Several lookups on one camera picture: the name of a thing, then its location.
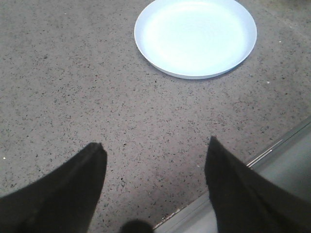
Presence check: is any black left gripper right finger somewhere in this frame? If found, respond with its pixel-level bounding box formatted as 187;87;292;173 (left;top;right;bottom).
205;136;311;233

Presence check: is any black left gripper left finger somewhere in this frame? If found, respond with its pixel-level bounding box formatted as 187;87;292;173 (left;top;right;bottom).
0;143;107;233

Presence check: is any light blue round plate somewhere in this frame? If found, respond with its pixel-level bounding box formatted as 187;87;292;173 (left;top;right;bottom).
134;0;257;80

